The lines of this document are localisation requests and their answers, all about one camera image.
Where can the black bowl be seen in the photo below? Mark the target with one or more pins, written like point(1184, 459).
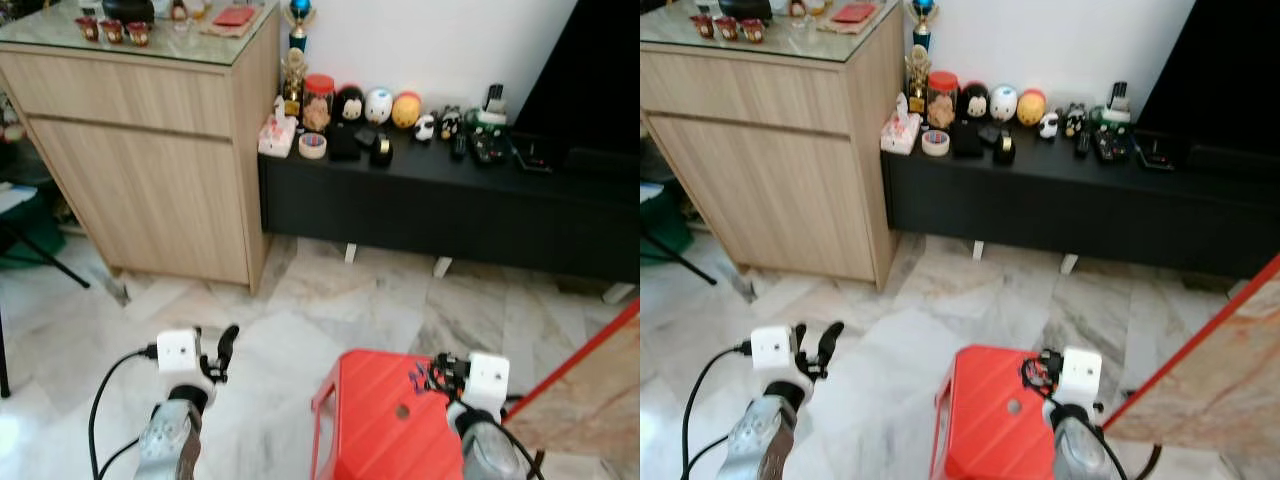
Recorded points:
point(745, 8)
point(128, 9)

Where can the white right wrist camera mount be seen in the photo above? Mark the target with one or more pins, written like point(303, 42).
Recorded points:
point(1082, 377)
point(488, 382)

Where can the green white toy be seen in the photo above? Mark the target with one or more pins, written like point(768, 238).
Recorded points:
point(1112, 119)
point(487, 120)

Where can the flat black case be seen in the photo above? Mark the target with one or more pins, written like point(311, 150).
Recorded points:
point(1156, 152)
point(532, 155)

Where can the light wooden cabinet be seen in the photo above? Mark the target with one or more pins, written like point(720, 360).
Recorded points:
point(140, 160)
point(770, 160)

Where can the gold trophy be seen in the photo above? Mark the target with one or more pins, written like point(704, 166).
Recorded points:
point(293, 80)
point(917, 78)

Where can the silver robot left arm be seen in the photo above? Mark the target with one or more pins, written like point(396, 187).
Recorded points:
point(755, 440)
point(170, 440)

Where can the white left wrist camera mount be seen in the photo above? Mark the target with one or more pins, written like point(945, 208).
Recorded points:
point(178, 352)
point(772, 350)

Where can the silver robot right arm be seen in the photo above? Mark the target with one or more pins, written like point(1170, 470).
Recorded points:
point(1080, 450)
point(490, 452)

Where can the black box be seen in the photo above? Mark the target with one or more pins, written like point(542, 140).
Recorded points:
point(967, 140)
point(343, 143)

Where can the small red cup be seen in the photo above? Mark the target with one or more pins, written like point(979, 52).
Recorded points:
point(726, 29)
point(138, 34)
point(752, 32)
point(702, 26)
point(88, 28)
point(112, 31)

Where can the low black TV console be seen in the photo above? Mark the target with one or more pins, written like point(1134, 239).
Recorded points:
point(440, 205)
point(1080, 205)

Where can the white tape roll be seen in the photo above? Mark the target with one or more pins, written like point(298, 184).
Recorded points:
point(935, 143)
point(312, 146)

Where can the white console foot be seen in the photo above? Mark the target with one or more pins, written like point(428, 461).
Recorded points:
point(1069, 264)
point(442, 267)
point(351, 253)
point(1239, 288)
point(978, 250)
point(618, 293)

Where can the clear jar red lid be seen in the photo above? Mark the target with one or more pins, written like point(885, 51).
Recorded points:
point(942, 98)
point(318, 100)

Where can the pink white tissue box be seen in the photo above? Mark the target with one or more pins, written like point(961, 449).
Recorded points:
point(277, 135)
point(900, 133)

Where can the small white black figurine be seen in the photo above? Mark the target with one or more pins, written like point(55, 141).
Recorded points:
point(425, 128)
point(1049, 126)

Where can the black tape dispenser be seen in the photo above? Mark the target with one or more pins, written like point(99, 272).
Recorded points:
point(1004, 150)
point(381, 152)

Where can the black tray with buttons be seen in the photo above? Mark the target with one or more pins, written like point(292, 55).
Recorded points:
point(490, 148)
point(1113, 147)

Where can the black slanted stand leg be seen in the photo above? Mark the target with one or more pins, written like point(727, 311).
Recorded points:
point(685, 262)
point(50, 262)

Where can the blue ball trophy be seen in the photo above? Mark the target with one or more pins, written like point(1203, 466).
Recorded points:
point(298, 20)
point(922, 18)

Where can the black television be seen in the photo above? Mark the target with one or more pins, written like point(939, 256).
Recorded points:
point(1225, 75)
point(590, 80)

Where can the yellow round plush toy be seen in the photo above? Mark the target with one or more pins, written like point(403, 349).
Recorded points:
point(406, 110)
point(1031, 107)

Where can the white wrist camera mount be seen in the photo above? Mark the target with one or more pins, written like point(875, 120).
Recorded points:
point(772, 350)
point(178, 352)
point(1082, 377)
point(488, 382)

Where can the black round mouse plush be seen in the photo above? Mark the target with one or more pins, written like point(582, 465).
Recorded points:
point(348, 105)
point(973, 102)

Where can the red plastic stool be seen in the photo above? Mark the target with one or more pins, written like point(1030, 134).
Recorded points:
point(990, 430)
point(385, 430)

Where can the white round plush toy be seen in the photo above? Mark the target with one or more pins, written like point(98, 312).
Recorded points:
point(1003, 103)
point(379, 105)

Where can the green bin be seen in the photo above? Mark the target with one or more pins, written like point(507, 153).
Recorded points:
point(665, 240)

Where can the bunch of keys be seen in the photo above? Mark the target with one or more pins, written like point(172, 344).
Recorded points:
point(1026, 372)

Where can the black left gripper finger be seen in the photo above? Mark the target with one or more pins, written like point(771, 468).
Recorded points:
point(831, 343)
point(229, 345)
point(204, 340)
point(802, 338)

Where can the beige tray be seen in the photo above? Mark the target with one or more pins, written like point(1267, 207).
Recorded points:
point(215, 31)
point(835, 29)

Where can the beige marble table red edge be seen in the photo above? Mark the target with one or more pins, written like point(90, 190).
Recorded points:
point(590, 400)
point(1210, 390)

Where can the black remote control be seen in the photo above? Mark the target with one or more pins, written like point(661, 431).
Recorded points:
point(1082, 144)
point(458, 146)

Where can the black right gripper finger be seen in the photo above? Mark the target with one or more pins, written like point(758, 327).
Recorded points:
point(439, 364)
point(1055, 360)
point(454, 363)
point(1041, 360)

